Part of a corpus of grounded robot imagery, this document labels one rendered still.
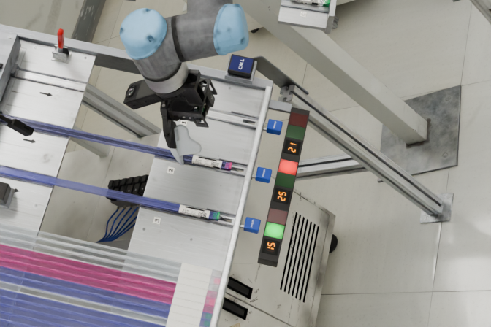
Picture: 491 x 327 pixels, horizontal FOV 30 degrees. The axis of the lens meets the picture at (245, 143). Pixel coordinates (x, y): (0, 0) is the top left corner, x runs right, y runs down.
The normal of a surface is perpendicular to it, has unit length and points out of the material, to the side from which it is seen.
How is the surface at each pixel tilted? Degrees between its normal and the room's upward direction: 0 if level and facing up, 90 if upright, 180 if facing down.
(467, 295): 0
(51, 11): 90
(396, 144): 0
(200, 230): 44
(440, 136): 0
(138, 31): 29
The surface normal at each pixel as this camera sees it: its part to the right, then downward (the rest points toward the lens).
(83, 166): -0.65, -0.44
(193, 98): -0.22, 0.89
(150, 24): -0.22, -0.45
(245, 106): 0.04, -0.41
